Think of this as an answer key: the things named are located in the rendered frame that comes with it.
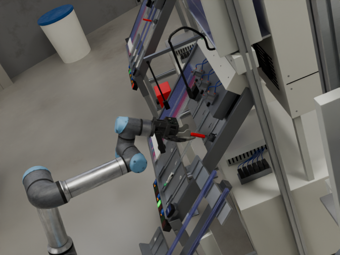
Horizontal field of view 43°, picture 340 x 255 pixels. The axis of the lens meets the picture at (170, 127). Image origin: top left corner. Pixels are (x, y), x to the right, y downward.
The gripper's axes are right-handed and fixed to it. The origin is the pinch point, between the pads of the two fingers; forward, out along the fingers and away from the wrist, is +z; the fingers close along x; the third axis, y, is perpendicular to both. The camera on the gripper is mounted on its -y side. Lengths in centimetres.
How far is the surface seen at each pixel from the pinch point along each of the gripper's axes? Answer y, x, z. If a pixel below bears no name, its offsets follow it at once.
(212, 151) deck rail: 7.2, -21.0, 2.2
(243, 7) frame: 66, -22, -6
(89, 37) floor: -129, 462, -18
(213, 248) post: -23, -45, 5
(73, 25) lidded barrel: -94, 399, -46
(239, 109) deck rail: 27.9, -21.0, 6.7
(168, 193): -29.3, -5.2, -4.9
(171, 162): -20.6, 8.0, -3.2
